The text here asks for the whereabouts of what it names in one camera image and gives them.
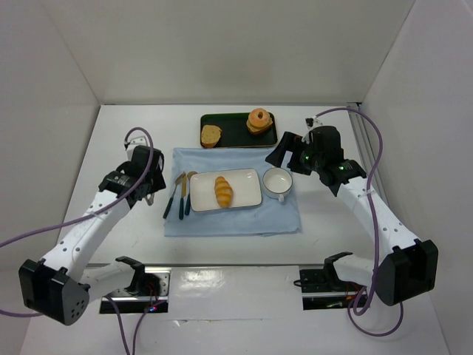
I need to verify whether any gold knife green handle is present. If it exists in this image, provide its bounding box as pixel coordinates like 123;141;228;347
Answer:
179;172;187;220

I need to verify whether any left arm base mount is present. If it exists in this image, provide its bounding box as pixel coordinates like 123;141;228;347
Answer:
110;266;171;314

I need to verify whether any gold spoon green handle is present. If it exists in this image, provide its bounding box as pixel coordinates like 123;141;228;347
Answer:
184;171;197;215

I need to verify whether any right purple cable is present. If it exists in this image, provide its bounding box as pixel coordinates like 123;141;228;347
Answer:
310;106;404;337

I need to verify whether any sliced brown bread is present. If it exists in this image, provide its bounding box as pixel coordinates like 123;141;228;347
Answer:
200;125;222;148

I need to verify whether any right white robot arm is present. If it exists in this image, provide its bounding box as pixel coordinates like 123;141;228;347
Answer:
265;126;438;306

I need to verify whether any gold fork green handle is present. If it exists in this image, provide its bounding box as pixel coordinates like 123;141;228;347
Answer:
163;173;184;219

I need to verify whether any dark green tray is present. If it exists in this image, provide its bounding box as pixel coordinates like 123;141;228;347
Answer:
200;112;278;148

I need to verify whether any striped bread roll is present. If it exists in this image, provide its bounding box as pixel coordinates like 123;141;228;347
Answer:
214;176;233;209

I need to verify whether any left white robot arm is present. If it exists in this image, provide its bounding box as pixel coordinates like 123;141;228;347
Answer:
18;136;166;325

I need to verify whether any bagel sandwich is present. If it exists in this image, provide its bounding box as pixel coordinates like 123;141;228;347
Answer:
246;108;273;135

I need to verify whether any white bowl with handle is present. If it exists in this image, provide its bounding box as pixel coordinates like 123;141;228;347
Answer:
262;167;293;203

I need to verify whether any white rectangular plate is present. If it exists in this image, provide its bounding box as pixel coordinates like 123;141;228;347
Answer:
191;169;262;212

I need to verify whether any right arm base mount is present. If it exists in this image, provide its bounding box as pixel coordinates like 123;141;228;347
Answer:
293;268;363;311

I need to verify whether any aluminium rail right side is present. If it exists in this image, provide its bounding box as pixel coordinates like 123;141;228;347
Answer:
348;112;389;205

